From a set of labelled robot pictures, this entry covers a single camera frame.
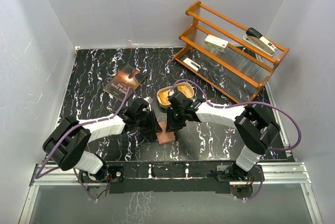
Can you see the black front mounting rail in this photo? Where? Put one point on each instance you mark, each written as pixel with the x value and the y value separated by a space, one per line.
pixel 222 177

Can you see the orange card in tray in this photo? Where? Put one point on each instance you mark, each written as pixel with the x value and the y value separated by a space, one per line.
pixel 164 97

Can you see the dark paperback book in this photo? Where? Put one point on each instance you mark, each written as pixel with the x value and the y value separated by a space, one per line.
pixel 129 76

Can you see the small white black device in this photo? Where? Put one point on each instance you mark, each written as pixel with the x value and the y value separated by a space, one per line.
pixel 192 64

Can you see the beige oval card tray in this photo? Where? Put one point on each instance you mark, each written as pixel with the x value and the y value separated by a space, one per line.
pixel 172 91

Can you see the black beige stapler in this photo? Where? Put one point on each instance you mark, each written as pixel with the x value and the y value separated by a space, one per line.
pixel 256 39

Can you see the pink leather card holder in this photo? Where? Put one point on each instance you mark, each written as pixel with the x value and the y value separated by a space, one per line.
pixel 165 137

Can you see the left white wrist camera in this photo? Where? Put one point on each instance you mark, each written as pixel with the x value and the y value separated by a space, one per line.
pixel 149 100

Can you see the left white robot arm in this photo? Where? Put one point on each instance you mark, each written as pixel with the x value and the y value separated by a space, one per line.
pixel 66 146

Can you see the white staples box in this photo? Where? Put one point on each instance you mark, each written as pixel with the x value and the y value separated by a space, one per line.
pixel 216 43

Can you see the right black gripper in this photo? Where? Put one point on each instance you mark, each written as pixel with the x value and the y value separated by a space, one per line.
pixel 172 125

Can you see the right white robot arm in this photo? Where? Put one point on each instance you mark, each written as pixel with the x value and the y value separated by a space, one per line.
pixel 255 126

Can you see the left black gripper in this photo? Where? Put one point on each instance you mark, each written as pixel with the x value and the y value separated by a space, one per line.
pixel 154 126

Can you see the orange wooden shelf rack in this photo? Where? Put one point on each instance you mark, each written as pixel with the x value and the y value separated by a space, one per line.
pixel 240 72

